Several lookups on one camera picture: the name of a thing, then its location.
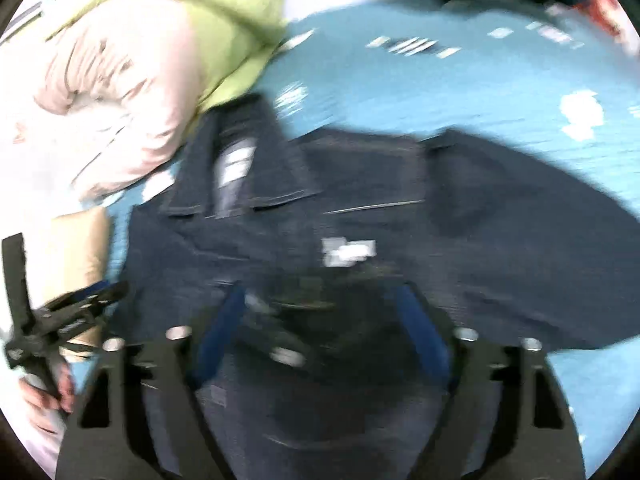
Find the person's left forearm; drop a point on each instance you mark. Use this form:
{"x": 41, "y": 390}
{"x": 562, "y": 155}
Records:
{"x": 42, "y": 447}

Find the green quilt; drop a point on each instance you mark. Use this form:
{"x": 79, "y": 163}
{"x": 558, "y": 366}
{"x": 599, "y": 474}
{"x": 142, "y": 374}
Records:
{"x": 210, "y": 15}

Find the folded tan pants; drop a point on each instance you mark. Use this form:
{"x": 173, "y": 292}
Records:
{"x": 70, "y": 250}

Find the teal patterned bed blanket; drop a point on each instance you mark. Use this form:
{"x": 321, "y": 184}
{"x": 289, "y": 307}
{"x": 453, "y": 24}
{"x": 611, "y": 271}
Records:
{"x": 425, "y": 90}

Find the pink quilt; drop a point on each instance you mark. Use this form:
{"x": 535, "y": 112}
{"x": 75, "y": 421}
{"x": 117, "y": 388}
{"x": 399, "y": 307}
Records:
{"x": 130, "y": 100}

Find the dark denim garment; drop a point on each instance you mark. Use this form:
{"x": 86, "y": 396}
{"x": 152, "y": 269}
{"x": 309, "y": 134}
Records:
{"x": 450, "y": 220}

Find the white pillow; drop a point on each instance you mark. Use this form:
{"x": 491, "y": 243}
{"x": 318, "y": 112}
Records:
{"x": 35, "y": 170}

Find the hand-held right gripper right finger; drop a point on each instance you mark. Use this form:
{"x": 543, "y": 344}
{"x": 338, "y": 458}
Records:
{"x": 415, "y": 320}

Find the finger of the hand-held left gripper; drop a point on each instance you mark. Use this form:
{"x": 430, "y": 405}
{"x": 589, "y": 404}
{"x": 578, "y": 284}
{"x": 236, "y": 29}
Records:
{"x": 80, "y": 310}
{"x": 14, "y": 275}

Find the person's left hand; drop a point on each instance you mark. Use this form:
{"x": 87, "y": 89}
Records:
{"x": 40, "y": 402}

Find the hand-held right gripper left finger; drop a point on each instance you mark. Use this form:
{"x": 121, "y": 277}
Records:
{"x": 222, "y": 330}

